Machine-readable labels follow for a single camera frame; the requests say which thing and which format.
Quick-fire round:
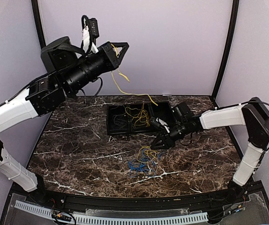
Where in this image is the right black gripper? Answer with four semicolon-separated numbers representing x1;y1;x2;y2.
150;120;189;150

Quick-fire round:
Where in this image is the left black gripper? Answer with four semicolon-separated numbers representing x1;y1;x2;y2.
63;40;129;94

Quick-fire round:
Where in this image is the blue cable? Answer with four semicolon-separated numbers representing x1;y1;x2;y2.
127;146;165;178

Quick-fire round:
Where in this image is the black three-compartment bin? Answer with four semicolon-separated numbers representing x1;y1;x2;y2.
106;101;176;135

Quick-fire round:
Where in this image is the grey cable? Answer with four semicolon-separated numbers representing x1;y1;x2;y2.
112;106;127;131

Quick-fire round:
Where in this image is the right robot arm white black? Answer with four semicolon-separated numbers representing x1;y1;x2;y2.
150;97;269;203

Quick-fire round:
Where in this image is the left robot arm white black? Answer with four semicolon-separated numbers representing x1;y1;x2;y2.
0;36;129;204

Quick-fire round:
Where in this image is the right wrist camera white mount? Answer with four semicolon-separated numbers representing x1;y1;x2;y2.
150;117;170;133

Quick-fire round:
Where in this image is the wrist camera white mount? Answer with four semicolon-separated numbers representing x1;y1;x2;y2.
81;15;99;54
150;117;170;133

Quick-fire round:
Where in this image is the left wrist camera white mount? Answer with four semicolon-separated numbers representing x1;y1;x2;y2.
81;15;99;54

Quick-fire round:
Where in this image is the white slotted cable duct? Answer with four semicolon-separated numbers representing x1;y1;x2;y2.
14;200;208;225

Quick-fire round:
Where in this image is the left black frame post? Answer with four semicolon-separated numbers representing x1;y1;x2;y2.
31;0;46;49

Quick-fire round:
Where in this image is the black frame post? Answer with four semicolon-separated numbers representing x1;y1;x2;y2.
211;0;239;102
31;0;46;49

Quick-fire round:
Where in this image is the right black frame post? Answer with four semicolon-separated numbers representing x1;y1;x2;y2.
211;0;239;102

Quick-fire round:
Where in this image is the black front rail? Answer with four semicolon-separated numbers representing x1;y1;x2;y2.
10;181;250;213

